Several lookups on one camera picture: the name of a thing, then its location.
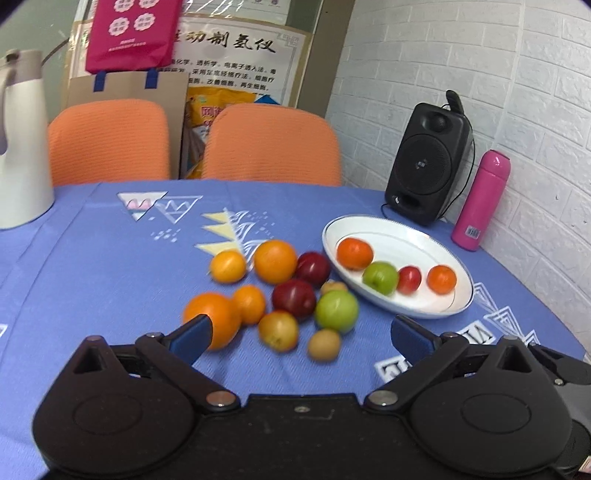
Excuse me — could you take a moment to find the small red apple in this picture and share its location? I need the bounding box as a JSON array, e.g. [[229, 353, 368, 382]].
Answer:
[[397, 265, 422, 296]]

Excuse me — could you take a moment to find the small yellow-orange citrus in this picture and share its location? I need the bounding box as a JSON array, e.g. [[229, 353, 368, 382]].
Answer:
[[209, 250, 247, 284]]

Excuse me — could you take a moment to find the orange mandarin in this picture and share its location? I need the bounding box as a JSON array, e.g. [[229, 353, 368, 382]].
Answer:
[[337, 237, 374, 271]]

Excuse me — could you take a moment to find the dark red plum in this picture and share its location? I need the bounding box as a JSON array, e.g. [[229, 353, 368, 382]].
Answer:
[[294, 251, 331, 288], [271, 279, 317, 321]]

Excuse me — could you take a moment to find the orange near left finger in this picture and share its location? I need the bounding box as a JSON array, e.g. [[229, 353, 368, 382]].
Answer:
[[182, 292, 242, 351]]

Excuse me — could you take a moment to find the small orange tangerine on plate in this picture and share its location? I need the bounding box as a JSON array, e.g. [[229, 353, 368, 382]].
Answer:
[[427, 265, 457, 295]]

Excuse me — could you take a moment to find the green apple on plate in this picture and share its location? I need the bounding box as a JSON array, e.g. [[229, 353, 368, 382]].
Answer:
[[362, 261, 399, 296]]

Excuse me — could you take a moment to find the small orange middle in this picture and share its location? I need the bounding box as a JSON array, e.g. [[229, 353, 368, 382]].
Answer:
[[232, 285, 266, 326]]

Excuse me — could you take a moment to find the green apple on table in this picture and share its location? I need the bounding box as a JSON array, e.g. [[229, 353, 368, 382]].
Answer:
[[315, 290, 360, 334]]

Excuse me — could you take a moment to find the brown kiwi fruit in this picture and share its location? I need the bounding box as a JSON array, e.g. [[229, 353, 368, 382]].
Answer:
[[308, 329, 342, 363]]

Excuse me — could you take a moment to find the yellow-red peach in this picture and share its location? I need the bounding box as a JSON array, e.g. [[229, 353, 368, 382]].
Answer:
[[257, 311, 298, 353]]

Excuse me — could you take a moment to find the white round plate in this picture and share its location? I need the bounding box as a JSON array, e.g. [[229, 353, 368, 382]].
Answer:
[[322, 215, 475, 319]]

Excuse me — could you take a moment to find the small tan fruit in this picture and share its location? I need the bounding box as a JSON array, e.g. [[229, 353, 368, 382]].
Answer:
[[321, 280, 349, 296]]

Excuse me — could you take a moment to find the large orange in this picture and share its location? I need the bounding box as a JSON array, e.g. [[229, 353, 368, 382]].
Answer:
[[253, 240, 297, 285]]

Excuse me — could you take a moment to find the pink thermos bottle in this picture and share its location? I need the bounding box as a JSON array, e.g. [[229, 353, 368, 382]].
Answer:
[[451, 150, 511, 251]]

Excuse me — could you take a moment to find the blue patterned tablecloth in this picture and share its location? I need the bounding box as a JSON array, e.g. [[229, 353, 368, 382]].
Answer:
[[1, 181, 586, 479]]

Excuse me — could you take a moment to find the black speaker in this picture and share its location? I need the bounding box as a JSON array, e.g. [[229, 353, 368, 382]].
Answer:
[[385, 90, 473, 226]]

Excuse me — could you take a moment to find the white kettle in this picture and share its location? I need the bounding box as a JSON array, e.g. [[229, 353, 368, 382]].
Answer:
[[0, 50, 54, 229]]

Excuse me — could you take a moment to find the left orange chair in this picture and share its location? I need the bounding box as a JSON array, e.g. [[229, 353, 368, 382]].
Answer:
[[48, 99, 169, 186]]

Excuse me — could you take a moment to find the orange chair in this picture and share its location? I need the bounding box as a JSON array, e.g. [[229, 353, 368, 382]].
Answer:
[[48, 99, 169, 186], [201, 103, 342, 187]]

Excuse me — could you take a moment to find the right orange chair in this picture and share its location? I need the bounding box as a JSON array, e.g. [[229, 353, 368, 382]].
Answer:
[[201, 103, 342, 187]]

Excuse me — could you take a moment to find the yellow plastic bag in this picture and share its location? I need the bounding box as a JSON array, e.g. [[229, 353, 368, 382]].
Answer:
[[184, 86, 256, 179]]

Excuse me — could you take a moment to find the brown cardboard box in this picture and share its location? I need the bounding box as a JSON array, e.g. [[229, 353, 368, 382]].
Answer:
[[64, 69, 188, 179]]

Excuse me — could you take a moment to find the white chinese text poster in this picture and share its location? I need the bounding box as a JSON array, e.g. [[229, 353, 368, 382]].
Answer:
[[64, 15, 308, 106]]

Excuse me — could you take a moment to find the magenta fabric bag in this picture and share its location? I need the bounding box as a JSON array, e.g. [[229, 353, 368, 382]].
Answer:
[[85, 0, 182, 74]]

